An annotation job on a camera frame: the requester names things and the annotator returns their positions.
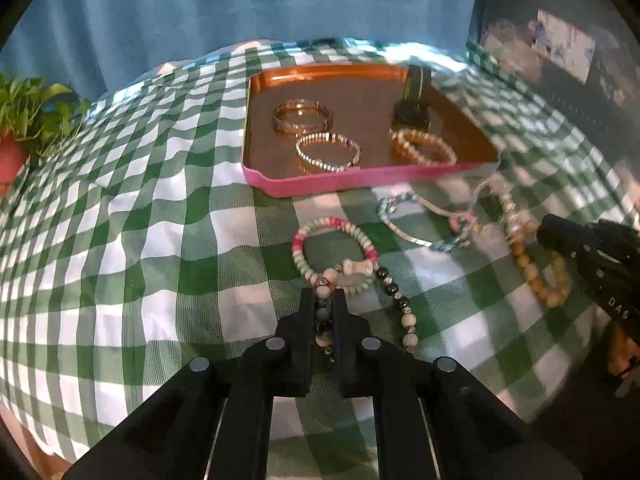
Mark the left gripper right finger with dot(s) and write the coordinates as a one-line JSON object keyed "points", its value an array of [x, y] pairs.
{"points": [[348, 332]]}

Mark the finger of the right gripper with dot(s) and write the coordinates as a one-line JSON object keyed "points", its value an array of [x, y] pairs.
{"points": [[570, 234]]}

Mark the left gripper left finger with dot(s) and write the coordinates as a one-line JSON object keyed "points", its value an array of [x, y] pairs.
{"points": [[292, 368]]}

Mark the copper pink jewelry tray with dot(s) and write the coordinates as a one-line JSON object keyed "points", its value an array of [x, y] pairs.
{"points": [[361, 98]]}

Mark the person right hand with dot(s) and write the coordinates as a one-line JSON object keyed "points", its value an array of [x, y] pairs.
{"points": [[623, 361]]}

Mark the green white checkered tablecloth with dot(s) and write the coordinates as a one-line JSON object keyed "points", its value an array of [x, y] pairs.
{"points": [[141, 246]]}

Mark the clear plastic storage bin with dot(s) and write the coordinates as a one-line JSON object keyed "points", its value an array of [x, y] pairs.
{"points": [[582, 57]]}

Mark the potted green plant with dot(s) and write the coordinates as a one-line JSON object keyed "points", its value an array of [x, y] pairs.
{"points": [[37, 121]]}

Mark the blue curtain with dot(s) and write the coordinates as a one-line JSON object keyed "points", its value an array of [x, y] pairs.
{"points": [[98, 46]]}

